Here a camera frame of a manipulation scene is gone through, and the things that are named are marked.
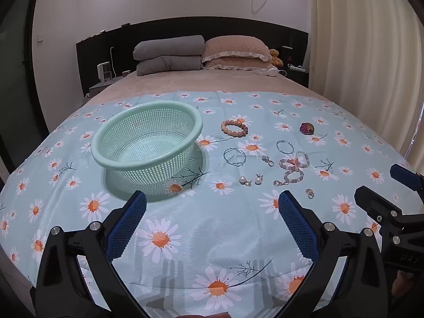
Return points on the dark door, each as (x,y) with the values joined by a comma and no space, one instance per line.
(16,89)

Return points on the grey nightstand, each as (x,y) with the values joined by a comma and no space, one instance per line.
(101,87)

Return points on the pearl earring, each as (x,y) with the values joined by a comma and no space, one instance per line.
(243,181)
(258,180)

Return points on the green plastic basket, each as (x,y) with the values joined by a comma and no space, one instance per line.
(145,139)

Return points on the grey folded quilt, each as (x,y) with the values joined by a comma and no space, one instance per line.
(169,65)
(169,47)

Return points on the white small heater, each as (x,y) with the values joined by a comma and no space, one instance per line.
(104,72)

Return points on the white handheld massager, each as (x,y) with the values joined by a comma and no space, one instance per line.
(271,72)

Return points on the pink bed sheet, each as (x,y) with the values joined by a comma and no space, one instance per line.
(205,81)

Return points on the person's right hand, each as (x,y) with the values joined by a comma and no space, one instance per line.
(402,285)

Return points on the purple gem brooch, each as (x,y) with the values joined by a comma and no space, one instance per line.
(306,128)

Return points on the small silver stud earrings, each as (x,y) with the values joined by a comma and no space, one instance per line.
(309,193)

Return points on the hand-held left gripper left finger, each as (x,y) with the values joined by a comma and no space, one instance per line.
(129,225)

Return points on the white power strip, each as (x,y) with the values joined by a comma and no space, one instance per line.
(296,68)

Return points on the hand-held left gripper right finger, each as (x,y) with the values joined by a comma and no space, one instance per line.
(298,225)

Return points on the pink frilled pillow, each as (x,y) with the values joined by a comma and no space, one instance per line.
(235,48)
(232,64)

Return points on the daisy print cloth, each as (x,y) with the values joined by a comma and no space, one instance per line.
(212,225)

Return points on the silver charm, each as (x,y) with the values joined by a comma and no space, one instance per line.
(267,160)

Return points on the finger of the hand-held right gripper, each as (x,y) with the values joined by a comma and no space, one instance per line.
(374,202)
(405,177)

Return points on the brown teddy bear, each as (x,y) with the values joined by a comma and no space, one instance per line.
(275,58)

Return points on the black headboard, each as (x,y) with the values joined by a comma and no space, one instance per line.
(185,26)

